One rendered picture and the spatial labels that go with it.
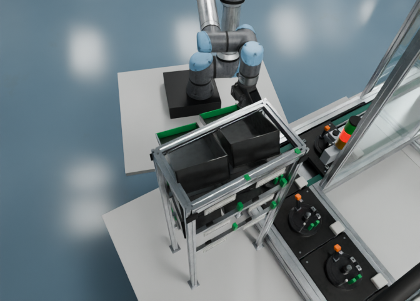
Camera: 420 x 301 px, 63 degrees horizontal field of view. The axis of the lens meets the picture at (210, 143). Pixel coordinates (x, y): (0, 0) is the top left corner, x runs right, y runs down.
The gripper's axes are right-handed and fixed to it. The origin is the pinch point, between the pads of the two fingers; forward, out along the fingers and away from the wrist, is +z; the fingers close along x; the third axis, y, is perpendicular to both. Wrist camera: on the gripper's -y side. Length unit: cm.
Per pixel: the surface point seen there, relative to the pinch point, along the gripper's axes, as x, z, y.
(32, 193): 113, 123, 89
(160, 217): 47, 37, -8
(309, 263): 5, 26, -59
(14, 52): 89, 123, 248
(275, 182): -3.3, 21.9, -24.5
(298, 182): -13.1, 24.2, -29.0
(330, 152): -19.3, -0.7, -31.6
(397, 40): -86, -6, -1
